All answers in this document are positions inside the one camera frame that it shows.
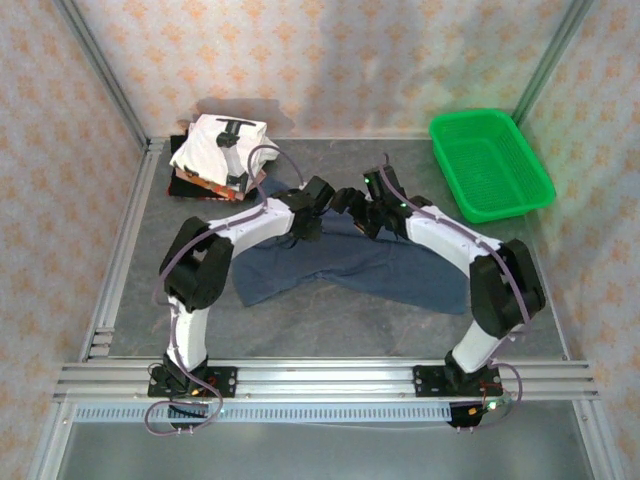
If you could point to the white folded t-shirt, black print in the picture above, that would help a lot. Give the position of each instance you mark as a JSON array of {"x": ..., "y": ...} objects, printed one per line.
[{"x": 205, "y": 150}]

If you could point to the orange patterned folded t-shirt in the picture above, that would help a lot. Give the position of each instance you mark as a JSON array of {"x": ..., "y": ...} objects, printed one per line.
[{"x": 225, "y": 192}]

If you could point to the blue t-shirt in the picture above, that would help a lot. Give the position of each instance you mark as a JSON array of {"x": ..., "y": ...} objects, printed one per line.
[{"x": 360, "y": 270}]

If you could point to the aluminium lower frame beam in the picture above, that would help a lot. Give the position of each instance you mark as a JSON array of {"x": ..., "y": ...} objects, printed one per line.
[
  {"x": 50, "y": 445},
  {"x": 597, "y": 440}
]

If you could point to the wide aluminium mounting rail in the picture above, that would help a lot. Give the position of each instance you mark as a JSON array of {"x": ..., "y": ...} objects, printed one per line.
[{"x": 325, "y": 380}]

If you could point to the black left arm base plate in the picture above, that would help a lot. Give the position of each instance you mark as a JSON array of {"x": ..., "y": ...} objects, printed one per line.
[{"x": 225, "y": 382}]

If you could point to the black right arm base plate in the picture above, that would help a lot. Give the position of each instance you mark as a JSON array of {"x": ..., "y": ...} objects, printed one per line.
[{"x": 427, "y": 381}]

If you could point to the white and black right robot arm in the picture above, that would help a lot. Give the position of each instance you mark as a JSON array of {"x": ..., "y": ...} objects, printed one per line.
[{"x": 450, "y": 240}]

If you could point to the aluminium frame post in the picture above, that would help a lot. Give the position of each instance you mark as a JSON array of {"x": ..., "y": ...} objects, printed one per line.
[
  {"x": 557, "y": 50},
  {"x": 105, "y": 70}
]

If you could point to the aluminium table side rail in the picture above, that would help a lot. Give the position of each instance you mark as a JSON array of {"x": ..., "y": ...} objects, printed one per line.
[{"x": 125, "y": 225}]

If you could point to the green plastic basket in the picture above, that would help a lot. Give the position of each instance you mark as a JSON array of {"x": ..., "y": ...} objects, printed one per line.
[{"x": 492, "y": 170}]

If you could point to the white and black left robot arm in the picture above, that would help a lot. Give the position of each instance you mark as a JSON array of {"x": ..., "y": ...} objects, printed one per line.
[{"x": 250, "y": 225}]

